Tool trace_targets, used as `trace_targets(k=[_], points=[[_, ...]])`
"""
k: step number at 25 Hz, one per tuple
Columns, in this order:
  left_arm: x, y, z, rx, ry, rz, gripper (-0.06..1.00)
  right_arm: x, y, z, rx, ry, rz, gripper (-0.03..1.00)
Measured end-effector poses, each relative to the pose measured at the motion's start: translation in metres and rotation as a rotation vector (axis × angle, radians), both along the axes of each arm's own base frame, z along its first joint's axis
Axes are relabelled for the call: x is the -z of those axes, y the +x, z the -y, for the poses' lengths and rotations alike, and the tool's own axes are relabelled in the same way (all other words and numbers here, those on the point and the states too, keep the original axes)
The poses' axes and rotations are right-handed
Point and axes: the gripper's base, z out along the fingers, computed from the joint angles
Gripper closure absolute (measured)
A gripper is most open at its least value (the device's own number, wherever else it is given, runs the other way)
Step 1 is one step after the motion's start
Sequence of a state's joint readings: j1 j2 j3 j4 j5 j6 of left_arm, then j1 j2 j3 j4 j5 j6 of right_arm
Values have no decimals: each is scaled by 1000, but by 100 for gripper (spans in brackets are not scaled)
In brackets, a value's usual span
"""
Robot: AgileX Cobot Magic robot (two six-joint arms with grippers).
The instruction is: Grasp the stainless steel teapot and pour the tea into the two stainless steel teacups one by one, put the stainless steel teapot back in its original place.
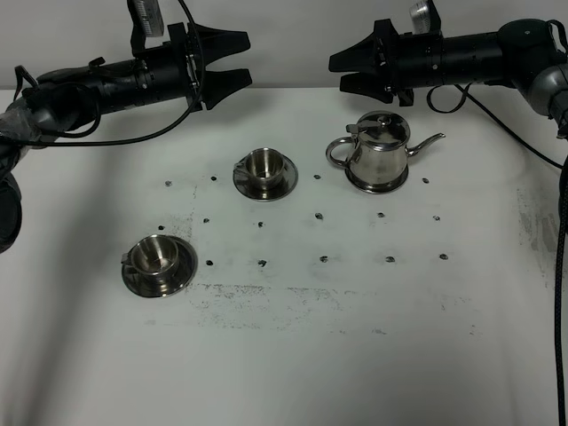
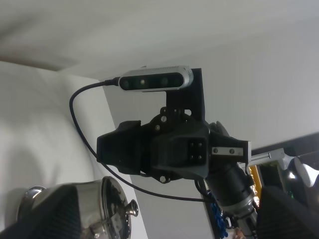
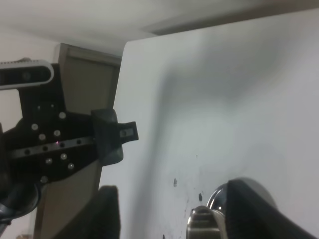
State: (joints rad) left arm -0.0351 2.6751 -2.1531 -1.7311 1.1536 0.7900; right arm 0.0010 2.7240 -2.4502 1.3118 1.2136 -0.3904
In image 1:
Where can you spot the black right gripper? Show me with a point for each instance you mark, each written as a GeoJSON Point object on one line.
{"type": "Point", "coordinates": [377, 53]}

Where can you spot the near stainless steel saucer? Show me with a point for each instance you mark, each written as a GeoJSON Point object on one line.
{"type": "Point", "coordinates": [150, 288]}

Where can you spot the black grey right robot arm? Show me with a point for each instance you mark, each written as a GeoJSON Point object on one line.
{"type": "Point", "coordinates": [522, 55]}

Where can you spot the stainless steel teapot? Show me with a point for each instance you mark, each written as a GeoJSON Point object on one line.
{"type": "Point", "coordinates": [376, 149]}

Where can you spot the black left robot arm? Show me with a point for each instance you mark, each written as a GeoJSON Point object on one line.
{"type": "Point", "coordinates": [70, 102]}

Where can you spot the stainless steel saucer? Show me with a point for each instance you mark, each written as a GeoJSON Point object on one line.
{"type": "Point", "coordinates": [150, 288]}
{"type": "Point", "coordinates": [283, 189]}

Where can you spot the stainless steel teacup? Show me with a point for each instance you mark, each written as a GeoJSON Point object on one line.
{"type": "Point", "coordinates": [262, 169]}
{"type": "Point", "coordinates": [154, 257]}

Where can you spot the far stainless steel saucer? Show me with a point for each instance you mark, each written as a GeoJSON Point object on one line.
{"type": "Point", "coordinates": [283, 189]}

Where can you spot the far stainless steel teacup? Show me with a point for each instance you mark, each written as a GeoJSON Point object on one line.
{"type": "Point", "coordinates": [262, 169]}

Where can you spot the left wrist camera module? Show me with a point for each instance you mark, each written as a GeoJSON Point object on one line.
{"type": "Point", "coordinates": [147, 22]}

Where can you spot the steel saucer under teapot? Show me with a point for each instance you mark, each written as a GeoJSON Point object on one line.
{"type": "Point", "coordinates": [378, 188]}

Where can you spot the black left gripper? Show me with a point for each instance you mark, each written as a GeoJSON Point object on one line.
{"type": "Point", "coordinates": [184, 75]}

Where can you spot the near stainless steel teacup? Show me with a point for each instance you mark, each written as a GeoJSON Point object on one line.
{"type": "Point", "coordinates": [154, 257]}

